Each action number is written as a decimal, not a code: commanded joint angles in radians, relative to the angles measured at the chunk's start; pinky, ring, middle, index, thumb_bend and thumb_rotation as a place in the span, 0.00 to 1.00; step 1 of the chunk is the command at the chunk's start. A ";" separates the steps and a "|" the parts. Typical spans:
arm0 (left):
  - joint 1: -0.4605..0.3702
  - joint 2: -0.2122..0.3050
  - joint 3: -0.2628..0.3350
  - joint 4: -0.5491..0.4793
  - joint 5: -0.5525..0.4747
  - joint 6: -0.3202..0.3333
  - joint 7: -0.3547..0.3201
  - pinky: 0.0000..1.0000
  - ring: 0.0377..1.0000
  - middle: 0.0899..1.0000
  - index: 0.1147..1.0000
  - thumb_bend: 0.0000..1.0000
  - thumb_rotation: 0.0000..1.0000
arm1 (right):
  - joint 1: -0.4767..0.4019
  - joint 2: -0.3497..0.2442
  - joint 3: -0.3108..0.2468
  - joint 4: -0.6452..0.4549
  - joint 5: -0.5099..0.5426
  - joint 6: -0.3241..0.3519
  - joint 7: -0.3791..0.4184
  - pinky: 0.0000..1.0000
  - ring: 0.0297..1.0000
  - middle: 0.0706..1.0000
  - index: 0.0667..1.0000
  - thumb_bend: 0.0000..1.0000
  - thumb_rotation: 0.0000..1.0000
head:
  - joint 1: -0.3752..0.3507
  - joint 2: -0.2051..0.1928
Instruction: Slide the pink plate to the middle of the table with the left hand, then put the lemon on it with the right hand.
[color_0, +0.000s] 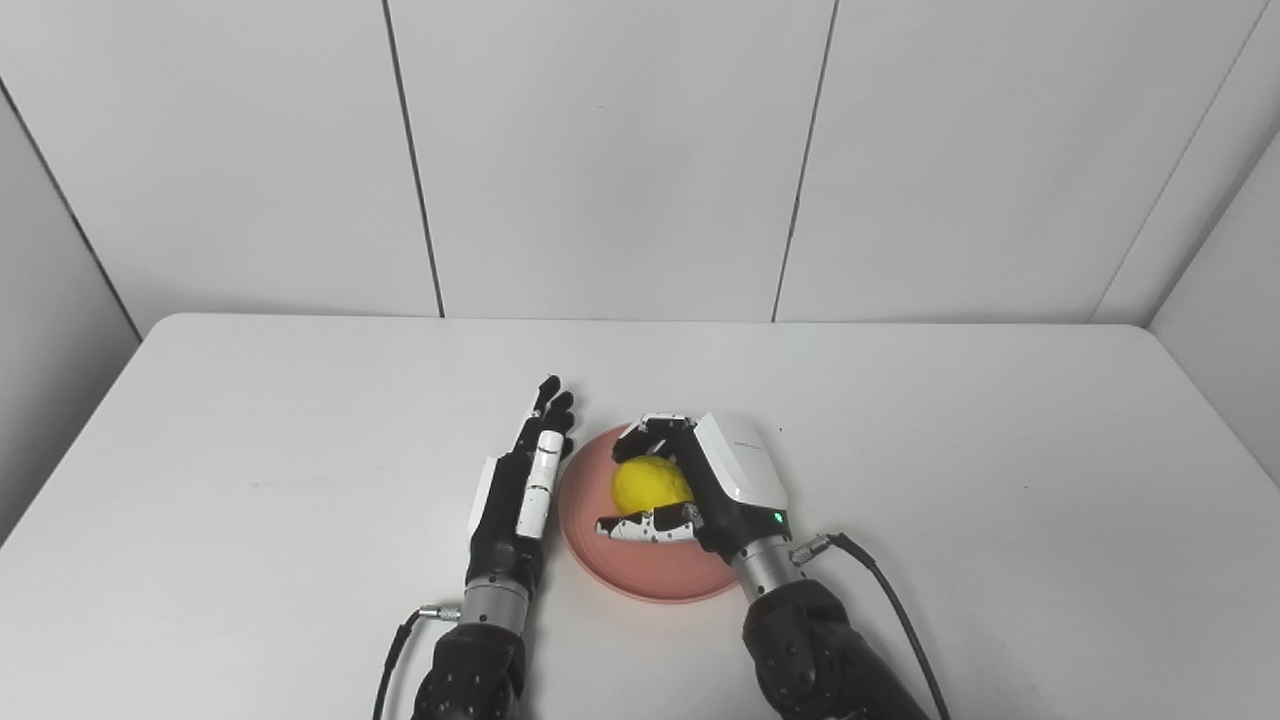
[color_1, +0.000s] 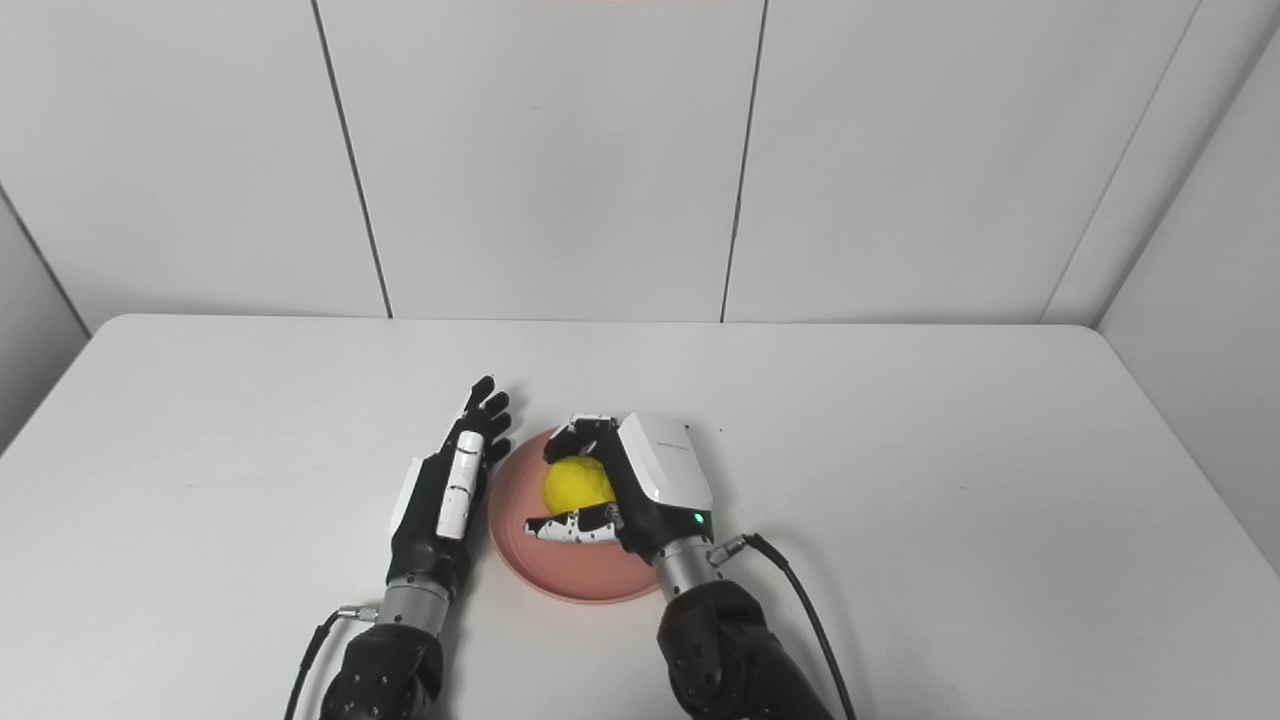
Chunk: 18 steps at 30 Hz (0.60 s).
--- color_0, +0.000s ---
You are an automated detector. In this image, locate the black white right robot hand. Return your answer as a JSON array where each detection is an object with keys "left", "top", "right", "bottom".
[{"left": 596, "top": 410, "right": 791, "bottom": 568}]

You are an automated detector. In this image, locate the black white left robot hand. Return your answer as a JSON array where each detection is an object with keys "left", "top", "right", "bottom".
[{"left": 466, "top": 376, "right": 578, "bottom": 593}]

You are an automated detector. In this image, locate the yellow lemon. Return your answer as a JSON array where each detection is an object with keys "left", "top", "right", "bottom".
[{"left": 612, "top": 455, "right": 695, "bottom": 519}]

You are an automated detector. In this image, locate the pink round plate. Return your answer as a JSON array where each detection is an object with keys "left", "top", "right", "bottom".
[{"left": 558, "top": 422, "right": 746, "bottom": 604}]

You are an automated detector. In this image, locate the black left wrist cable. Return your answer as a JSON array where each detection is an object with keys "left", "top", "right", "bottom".
[{"left": 372, "top": 603, "right": 463, "bottom": 720}]

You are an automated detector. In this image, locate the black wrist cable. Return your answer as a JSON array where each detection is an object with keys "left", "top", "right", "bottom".
[
  {"left": 372, "top": 603, "right": 463, "bottom": 720},
  {"left": 790, "top": 533, "right": 951, "bottom": 720}
]

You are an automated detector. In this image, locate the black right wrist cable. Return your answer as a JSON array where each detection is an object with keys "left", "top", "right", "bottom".
[{"left": 790, "top": 533, "right": 951, "bottom": 720}]

